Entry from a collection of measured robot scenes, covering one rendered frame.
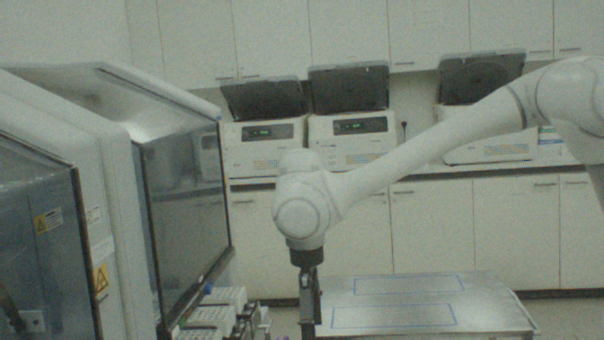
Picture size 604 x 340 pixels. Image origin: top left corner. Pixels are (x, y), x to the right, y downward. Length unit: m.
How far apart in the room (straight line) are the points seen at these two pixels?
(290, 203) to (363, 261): 2.70
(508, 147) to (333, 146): 1.07
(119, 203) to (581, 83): 0.84
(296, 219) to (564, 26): 3.17
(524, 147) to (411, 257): 0.97
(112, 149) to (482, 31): 3.03
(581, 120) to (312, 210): 0.47
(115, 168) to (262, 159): 2.50
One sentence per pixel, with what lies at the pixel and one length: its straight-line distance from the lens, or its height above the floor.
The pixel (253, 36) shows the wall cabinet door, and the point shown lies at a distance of 3.81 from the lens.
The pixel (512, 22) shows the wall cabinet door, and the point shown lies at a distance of 3.85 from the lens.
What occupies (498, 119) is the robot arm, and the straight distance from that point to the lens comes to 1.18.
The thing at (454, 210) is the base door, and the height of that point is 0.63.
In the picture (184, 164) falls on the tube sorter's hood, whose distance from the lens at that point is 1.42.
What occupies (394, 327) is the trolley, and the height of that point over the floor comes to 0.82.
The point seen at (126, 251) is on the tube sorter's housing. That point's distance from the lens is 1.13.
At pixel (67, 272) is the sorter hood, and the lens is 0.92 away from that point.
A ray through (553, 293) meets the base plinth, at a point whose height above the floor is 0.03.
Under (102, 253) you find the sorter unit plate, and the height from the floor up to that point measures 1.24.
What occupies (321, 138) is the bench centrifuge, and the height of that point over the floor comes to 1.13.
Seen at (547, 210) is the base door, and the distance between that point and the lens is 3.71.
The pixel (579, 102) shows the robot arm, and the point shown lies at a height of 1.43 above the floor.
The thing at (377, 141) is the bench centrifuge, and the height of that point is 1.09.
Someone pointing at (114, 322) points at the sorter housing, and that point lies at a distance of 1.09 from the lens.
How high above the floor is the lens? 1.51
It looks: 9 degrees down
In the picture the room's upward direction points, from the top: 5 degrees counter-clockwise
